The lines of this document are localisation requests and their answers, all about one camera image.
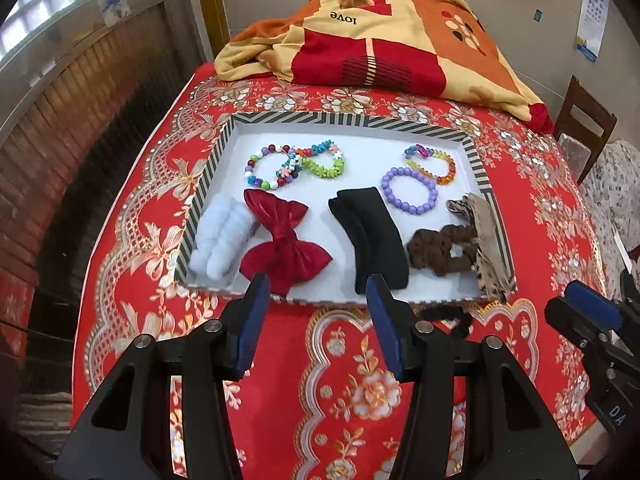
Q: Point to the white floral fabric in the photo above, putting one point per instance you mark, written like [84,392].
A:
[615,185]

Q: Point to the black padded hair clip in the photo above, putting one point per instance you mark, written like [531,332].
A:
[375,240]

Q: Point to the striped cardboard tray box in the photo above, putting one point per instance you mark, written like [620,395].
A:
[320,170]

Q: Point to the glass block window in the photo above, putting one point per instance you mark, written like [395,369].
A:
[60,0]

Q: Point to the red velvet bow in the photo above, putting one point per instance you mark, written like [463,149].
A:
[285,255]

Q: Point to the wall calendar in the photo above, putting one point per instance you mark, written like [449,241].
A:
[592,15]

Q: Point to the pink blue link ornament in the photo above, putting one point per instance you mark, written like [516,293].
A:
[417,151]

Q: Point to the brown scrunchie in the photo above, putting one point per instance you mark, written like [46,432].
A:
[425,245]

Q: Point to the red yellow printed blanket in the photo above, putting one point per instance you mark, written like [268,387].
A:
[400,45]

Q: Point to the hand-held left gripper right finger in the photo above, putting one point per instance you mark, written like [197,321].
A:
[387,325]

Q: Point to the small teal wall sticker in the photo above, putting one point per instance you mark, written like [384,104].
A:
[537,15]

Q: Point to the wooden door frame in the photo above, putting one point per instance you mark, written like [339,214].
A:
[212,5]

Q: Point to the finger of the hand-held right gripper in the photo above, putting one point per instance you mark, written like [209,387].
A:
[590,305]

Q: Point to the beige leopard print bow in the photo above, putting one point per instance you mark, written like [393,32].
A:
[487,240]

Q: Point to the pale blue fluffy scrunchie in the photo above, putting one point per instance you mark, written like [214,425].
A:
[220,240]

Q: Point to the wooden chair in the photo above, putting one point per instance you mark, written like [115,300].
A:
[582,105]

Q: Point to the red floral tablecloth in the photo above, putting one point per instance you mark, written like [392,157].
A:
[330,360]

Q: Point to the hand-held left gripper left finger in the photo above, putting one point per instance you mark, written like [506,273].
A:
[250,320]

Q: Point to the blue flower sticker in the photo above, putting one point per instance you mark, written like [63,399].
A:
[116,7]

